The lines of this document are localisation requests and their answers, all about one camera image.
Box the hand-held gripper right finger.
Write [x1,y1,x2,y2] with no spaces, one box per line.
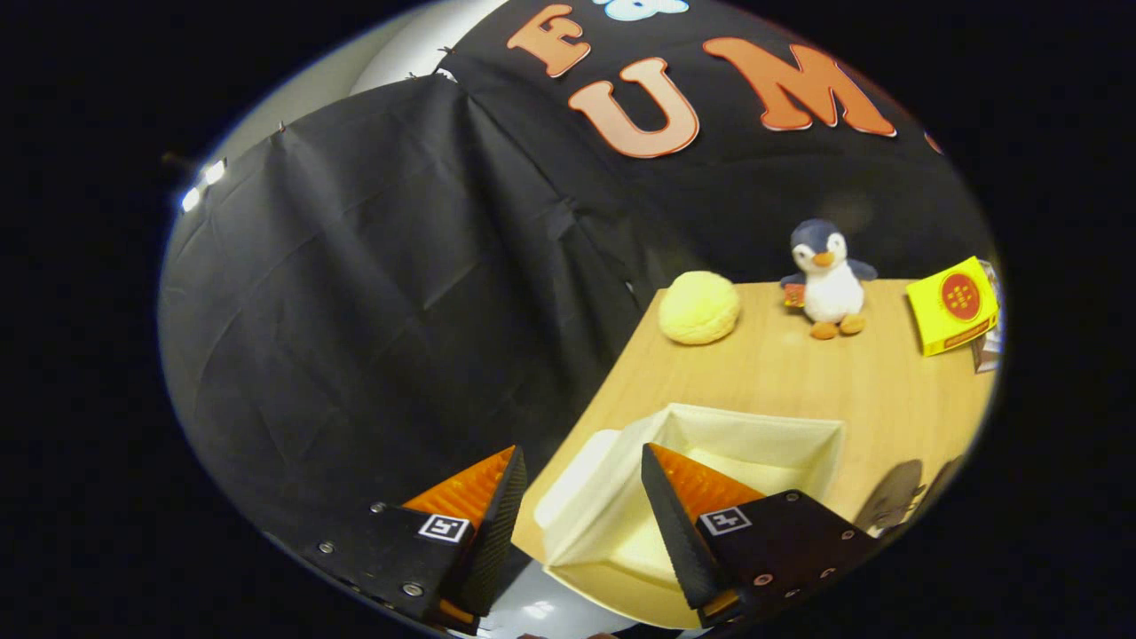
[641,442,881,631]

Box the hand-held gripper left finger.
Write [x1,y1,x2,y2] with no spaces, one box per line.
[304,446,529,635]

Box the cream fabric storage box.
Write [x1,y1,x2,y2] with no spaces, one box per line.
[532,402,847,631]

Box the yellow round plush bun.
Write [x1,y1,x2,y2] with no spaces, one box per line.
[658,271,742,346]

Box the brown cover book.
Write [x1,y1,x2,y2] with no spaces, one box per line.
[970,333,1006,375]

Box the yellow book with red circle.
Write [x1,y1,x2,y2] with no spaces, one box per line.
[905,256,1001,358]

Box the plush penguin toy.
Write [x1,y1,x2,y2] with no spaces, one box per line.
[779,218,880,342]

